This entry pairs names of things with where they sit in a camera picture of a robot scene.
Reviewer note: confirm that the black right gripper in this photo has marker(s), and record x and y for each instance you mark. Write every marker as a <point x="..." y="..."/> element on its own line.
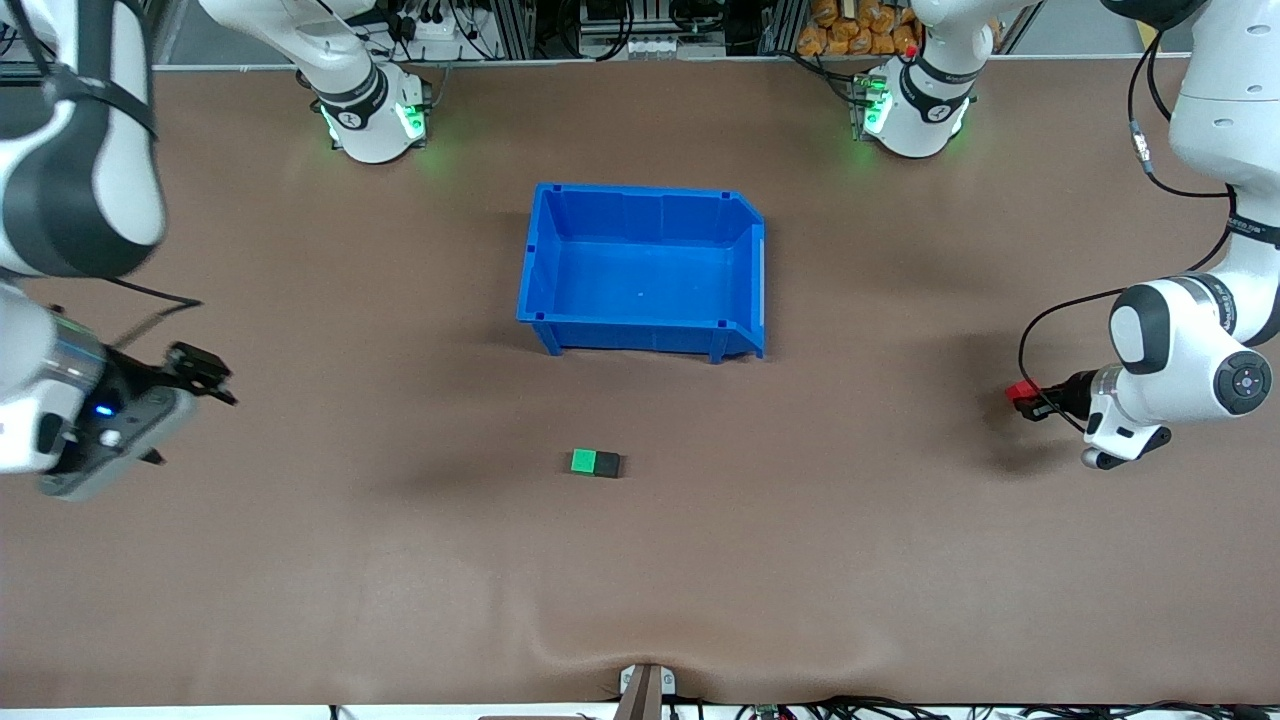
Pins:
<point x="133" y="379"/>

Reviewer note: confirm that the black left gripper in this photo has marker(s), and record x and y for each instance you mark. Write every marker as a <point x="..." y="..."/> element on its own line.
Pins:
<point x="1073" y="392"/>

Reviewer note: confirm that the small red cube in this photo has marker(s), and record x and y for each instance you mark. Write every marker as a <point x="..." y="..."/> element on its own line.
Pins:
<point x="1020" y="390"/>

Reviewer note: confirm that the small green cube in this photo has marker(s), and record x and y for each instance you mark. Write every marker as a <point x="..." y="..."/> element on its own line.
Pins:
<point x="583" y="462"/>

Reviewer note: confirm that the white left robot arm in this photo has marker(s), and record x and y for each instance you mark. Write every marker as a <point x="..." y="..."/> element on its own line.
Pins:
<point x="1180" y="340"/>

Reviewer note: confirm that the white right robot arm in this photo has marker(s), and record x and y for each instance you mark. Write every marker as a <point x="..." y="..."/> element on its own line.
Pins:
<point x="80" y="180"/>

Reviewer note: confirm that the small black cube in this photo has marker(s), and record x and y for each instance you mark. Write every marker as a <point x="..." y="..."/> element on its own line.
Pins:
<point x="607" y="465"/>

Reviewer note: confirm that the brown table mat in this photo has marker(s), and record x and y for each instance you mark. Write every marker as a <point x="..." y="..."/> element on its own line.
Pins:
<point x="300" y="560"/>

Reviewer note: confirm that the blue plastic storage bin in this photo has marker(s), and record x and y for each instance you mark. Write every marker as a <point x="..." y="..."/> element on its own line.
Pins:
<point x="645" y="270"/>

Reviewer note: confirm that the white power strip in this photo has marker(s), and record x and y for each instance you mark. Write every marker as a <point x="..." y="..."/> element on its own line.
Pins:
<point x="440" y="30"/>

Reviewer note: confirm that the orange snack bags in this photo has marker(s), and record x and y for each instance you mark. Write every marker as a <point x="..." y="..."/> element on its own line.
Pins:
<point x="850" y="30"/>

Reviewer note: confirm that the grey metal camera bracket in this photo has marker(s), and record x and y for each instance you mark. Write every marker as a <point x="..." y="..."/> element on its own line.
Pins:
<point x="645" y="690"/>

